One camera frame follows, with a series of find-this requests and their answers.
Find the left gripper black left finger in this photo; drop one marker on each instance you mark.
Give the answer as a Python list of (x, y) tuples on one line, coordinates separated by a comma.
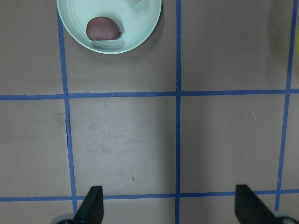
[(91, 210)]

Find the brown bun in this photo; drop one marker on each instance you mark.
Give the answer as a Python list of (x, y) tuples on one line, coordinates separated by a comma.
[(102, 28)]

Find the light green plate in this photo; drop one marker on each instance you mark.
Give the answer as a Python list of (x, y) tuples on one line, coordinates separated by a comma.
[(136, 21)]

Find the yellow steamer basket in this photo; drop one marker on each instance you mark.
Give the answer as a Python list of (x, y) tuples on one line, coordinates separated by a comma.
[(297, 41)]

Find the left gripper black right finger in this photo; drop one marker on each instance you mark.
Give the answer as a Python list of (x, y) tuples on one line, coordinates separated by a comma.
[(249, 209)]

